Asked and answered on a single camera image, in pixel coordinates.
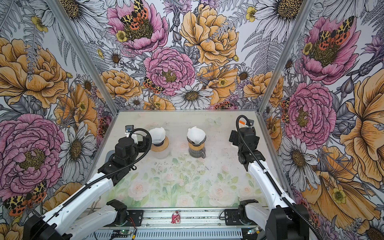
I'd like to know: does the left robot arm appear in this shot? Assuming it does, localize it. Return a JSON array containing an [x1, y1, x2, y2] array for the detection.
[[23, 134, 152, 240]]

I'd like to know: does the pink small figurine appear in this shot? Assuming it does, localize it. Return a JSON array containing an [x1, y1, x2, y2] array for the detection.
[[171, 211, 181, 224]]

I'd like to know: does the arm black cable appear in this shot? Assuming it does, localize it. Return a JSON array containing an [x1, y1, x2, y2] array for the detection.
[[235, 114, 323, 240], [29, 128, 153, 240]]

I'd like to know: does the grey ribbed glass dripper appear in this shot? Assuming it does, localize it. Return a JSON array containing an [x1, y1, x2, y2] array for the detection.
[[187, 136, 206, 147]]

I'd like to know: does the wooden dripper ring stand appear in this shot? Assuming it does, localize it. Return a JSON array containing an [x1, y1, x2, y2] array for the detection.
[[151, 137, 169, 153]]

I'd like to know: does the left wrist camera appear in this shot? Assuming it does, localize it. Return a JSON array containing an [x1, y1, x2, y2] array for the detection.
[[114, 125, 139, 168]]

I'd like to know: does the aluminium corner post right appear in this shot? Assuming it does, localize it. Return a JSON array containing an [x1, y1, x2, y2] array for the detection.
[[258, 1, 315, 115]]

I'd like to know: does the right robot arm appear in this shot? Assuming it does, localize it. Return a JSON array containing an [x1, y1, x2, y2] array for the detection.
[[229, 128, 310, 240]]

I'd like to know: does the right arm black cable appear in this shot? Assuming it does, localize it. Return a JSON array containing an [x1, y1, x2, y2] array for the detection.
[[235, 114, 323, 240]]

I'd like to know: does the grey blue oval case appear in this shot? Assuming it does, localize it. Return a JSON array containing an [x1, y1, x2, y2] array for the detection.
[[105, 150, 115, 163]]

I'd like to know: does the aluminium corner post left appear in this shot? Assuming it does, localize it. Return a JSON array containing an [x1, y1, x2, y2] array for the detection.
[[47, 1, 119, 116]]

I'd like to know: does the aluminium front rail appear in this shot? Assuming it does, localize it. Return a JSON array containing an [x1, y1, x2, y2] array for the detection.
[[50, 206, 316, 240]]

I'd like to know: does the clear glass carafe wooden handle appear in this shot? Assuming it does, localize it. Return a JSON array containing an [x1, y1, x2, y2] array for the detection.
[[152, 148, 171, 159]]

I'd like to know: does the white paper coffee filter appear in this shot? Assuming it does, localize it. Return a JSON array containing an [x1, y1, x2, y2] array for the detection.
[[149, 128, 166, 145]]

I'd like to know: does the aluminium corner post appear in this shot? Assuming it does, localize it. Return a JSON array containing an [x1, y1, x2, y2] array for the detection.
[[47, 1, 119, 116], [258, 1, 315, 115]]

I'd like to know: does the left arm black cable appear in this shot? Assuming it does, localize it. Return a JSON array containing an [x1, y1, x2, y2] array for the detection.
[[29, 128, 153, 240]]

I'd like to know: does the orange coffee filter pack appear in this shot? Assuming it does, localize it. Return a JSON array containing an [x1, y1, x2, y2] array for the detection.
[[239, 118, 255, 128]]

